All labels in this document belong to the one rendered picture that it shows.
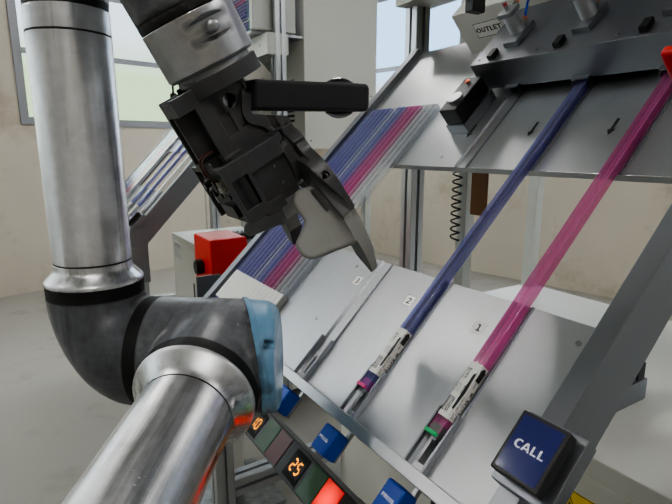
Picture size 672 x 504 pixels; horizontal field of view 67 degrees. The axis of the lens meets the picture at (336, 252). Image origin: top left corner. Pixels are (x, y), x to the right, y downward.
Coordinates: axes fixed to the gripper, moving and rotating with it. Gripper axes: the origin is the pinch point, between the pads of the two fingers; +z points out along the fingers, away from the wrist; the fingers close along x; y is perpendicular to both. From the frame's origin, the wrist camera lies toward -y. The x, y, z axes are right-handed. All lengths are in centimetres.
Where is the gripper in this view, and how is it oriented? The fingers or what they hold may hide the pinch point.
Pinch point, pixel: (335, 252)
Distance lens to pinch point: 50.4
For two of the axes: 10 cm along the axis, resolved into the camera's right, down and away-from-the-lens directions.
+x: 5.3, 1.8, -8.3
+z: 4.1, 8.0, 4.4
